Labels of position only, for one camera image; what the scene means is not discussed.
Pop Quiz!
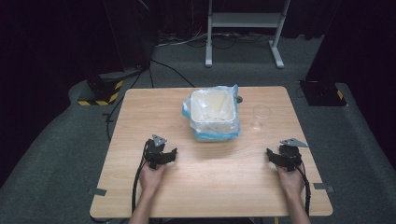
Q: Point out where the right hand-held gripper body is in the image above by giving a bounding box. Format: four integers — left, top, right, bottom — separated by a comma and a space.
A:
277, 137, 310, 173

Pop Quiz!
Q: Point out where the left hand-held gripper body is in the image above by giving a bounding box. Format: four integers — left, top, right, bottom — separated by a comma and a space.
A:
144, 133, 168, 171

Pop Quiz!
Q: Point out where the person's left hand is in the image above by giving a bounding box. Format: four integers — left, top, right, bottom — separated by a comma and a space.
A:
138, 162, 167, 196

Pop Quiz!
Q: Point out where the person's right hand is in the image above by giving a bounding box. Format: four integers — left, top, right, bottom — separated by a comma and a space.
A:
276, 163, 306, 198

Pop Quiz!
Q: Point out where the clear plastic cup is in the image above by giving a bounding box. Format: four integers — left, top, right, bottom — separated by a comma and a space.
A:
250, 104, 271, 132

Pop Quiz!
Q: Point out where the grey tape strip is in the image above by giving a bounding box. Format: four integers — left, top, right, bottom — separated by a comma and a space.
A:
312, 182, 336, 193
87, 187, 107, 197

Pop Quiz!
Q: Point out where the white bin with blue bag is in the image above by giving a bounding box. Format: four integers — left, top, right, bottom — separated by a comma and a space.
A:
181, 83, 243, 143

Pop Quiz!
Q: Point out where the white square bin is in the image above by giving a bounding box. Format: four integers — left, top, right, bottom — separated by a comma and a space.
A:
190, 89, 237, 134

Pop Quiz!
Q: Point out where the black yellow striped stand base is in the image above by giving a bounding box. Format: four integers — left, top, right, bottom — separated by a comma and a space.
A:
77, 74, 125, 107

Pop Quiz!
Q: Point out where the black column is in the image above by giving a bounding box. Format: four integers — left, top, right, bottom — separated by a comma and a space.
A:
102, 0, 158, 73

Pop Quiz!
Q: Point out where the grey metal stand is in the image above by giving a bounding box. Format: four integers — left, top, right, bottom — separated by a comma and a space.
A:
204, 0, 292, 70

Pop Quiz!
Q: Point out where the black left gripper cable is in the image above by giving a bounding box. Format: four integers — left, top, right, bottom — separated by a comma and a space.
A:
131, 139, 151, 215

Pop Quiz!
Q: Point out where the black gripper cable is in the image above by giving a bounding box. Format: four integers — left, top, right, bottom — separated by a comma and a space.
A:
295, 163, 313, 217
131, 139, 151, 215

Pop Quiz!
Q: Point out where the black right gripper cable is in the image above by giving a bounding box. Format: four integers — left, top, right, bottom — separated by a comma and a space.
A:
295, 163, 313, 217

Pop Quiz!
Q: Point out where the thin black floor cable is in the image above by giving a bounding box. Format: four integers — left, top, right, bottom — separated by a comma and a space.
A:
148, 58, 196, 89

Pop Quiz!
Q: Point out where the white floor cable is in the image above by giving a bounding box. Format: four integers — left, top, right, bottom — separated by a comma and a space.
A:
154, 32, 209, 49

